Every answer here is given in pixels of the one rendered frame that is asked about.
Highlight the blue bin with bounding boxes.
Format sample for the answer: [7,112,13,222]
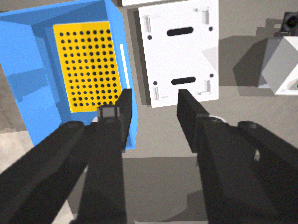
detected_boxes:
[0,0,138,149]

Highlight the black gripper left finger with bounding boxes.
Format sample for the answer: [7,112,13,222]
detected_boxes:
[0,88,132,224]

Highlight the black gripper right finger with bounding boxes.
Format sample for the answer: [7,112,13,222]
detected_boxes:
[177,89,298,224]

